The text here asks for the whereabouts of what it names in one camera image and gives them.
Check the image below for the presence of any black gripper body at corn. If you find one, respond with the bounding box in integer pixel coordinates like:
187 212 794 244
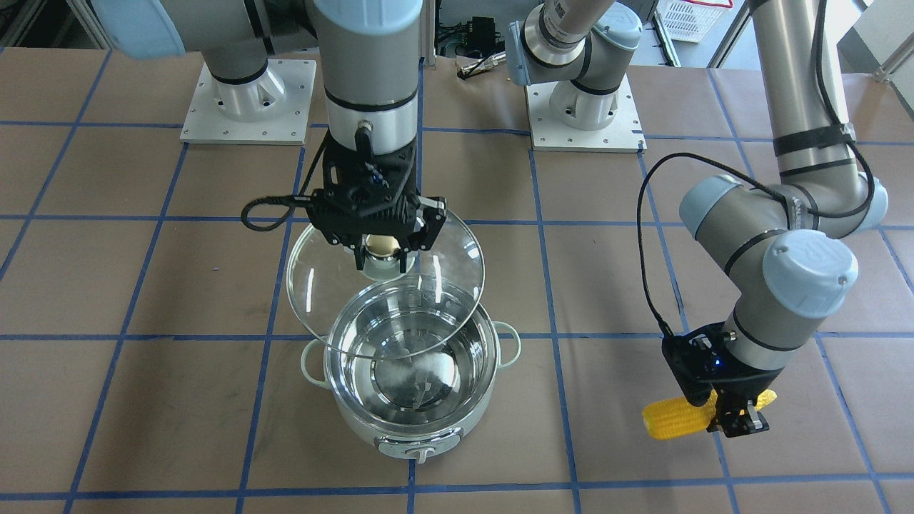
661 323 780 406

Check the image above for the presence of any black gripper body at lid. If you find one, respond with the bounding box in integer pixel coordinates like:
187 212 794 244
308 130 447 251

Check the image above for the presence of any yellow corn cob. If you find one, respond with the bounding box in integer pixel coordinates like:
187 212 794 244
642 388 777 440

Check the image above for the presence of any glass pot lid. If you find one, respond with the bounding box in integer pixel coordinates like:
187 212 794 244
285 212 484 359

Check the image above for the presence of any silver robot arm holding lid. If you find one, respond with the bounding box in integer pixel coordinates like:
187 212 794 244
94 1 446 273

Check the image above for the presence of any silver robot arm holding corn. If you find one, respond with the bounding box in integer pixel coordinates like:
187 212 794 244
662 1 888 437

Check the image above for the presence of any pale green cooking pot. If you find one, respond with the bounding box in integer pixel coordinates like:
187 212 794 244
300 303 522 464

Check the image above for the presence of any brown gridded table mat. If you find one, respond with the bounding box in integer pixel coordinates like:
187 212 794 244
2 48 912 513

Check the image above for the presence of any white plastic basket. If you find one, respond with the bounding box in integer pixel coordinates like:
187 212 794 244
656 1 733 43

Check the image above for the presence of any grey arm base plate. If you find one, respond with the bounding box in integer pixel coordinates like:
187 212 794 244
179 59 318 146

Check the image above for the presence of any second grey arm base plate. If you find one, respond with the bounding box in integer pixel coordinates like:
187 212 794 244
525 75 648 153

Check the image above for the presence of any black corn gripper cable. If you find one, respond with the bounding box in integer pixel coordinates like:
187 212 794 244
637 0 875 338

